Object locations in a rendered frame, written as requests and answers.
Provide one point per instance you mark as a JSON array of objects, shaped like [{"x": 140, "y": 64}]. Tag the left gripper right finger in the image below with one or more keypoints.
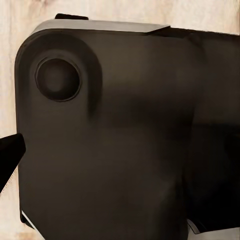
[{"x": 232, "y": 149}]

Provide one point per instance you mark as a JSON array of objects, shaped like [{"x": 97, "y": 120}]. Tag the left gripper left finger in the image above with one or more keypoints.
[{"x": 12, "y": 150}]

